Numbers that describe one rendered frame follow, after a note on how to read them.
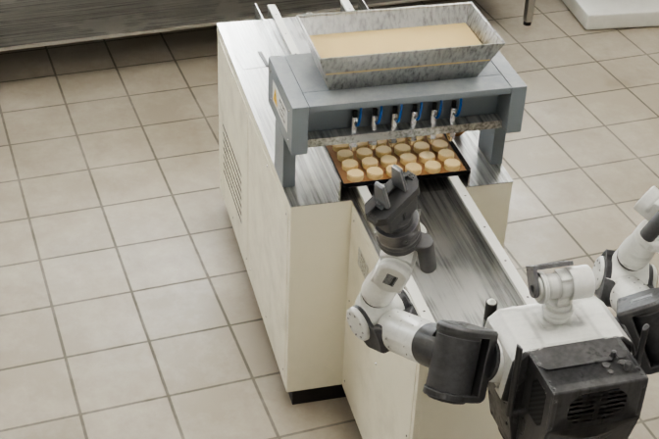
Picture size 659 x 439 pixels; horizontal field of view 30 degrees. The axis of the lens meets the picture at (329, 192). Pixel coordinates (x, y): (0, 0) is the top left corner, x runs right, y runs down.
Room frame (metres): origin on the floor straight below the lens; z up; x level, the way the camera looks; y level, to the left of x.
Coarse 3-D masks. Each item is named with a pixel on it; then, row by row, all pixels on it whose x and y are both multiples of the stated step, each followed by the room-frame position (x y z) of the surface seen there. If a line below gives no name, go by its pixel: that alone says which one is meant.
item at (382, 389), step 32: (352, 224) 3.07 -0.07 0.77; (448, 224) 2.99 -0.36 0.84; (352, 256) 3.06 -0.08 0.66; (448, 256) 2.84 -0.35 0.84; (480, 256) 2.84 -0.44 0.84; (352, 288) 3.04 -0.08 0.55; (448, 288) 2.68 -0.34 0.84; (480, 288) 2.69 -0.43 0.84; (480, 320) 2.55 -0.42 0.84; (352, 352) 3.00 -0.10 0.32; (352, 384) 2.98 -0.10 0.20; (384, 384) 2.68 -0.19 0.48; (416, 384) 2.45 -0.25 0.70; (384, 416) 2.66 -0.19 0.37; (416, 416) 2.44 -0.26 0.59; (448, 416) 2.47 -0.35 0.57; (480, 416) 2.49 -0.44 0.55
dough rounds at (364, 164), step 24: (360, 144) 3.29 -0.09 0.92; (384, 144) 3.31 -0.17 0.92; (408, 144) 3.34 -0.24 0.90; (432, 144) 3.32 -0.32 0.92; (336, 168) 3.18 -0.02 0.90; (360, 168) 3.19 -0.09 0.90; (384, 168) 3.19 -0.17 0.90; (408, 168) 3.17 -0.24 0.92; (432, 168) 3.17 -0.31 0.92; (456, 168) 3.19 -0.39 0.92
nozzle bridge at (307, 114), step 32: (288, 64) 3.32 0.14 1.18; (288, 96) 3.12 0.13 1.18; (320, 96) 3.13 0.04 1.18; (352, 96) 3.14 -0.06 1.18; (384, 96) 3.14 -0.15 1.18; (416, 96) 3.15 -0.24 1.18; (448, 96) 3.18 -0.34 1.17; (480, 96) 3.21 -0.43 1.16; (512, 96) 3.23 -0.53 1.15; (288, 128) 3.09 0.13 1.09; (320, 128) 3.16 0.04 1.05; (384, 128) 3.18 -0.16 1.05; (416, 128) 3.19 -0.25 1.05; (448, 128) 3.22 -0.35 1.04; (480, 128) 3.25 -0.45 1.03; (512, 128) 3.24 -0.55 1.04; (288, 160) 3.16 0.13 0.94
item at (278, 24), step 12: (276, 12) 4.27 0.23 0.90; (276, 24) 4.19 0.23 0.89; (288, 36) 4.07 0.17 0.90; (288, 48) 3.98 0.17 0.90; (360, 192) 3.05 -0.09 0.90; (360, 204) 3.05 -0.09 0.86; (372, 228) 2.92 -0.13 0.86; (408, 288) 2.60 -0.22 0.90; (420, 300) 2.55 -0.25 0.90; (420, 312) 2.50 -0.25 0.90
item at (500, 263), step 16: (448, 176) 3.16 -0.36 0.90; (448, 192) 3.15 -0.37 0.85; (464, 192) 3.08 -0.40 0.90; (464, 208) 3.02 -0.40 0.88; (480, 224) 2.91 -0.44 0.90; (480, 240) 2.89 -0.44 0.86; (496, 240) 2.84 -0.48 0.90; (496, 256) 2.77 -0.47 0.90; (496, 272) 2.75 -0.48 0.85; (512, 272) 2.69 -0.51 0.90; (512, 288) 2.65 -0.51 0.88; (528, 304) 2.55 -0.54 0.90
